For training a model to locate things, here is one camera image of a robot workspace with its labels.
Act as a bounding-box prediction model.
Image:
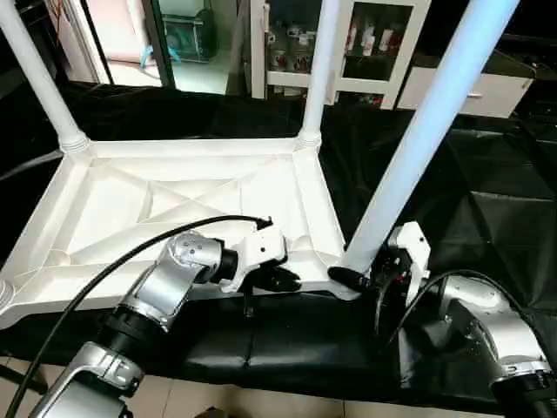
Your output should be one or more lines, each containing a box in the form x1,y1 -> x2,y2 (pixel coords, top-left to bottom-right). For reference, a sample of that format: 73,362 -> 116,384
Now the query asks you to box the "white plastic table top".
0,131 -> 362,330

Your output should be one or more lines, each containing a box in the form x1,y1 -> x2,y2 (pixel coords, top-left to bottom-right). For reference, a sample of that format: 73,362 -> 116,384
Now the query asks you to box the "black table mat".
0,80 -> 557,415

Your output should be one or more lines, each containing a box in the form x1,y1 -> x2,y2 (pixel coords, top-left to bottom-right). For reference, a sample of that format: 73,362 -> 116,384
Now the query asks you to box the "white drawer unit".
396,65 -> 535,119

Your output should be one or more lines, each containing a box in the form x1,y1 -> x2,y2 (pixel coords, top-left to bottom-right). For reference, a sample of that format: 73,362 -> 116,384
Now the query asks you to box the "white glass door cabinet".
248,0 -> 432,110

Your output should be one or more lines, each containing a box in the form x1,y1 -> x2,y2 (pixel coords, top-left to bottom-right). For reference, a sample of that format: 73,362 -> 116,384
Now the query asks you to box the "teal plastic stool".
161,9 -> 217,64

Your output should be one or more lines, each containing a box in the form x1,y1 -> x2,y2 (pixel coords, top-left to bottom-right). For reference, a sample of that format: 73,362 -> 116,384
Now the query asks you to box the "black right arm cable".
372,261 -> 523,349

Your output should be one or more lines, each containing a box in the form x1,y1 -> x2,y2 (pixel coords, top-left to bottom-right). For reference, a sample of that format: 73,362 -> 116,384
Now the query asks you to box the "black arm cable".
372,261 -> 523,349
4,215 -> 274,418

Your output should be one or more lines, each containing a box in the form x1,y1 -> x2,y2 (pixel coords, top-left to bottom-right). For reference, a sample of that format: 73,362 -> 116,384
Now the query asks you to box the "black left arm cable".
4,215 -> 274,418

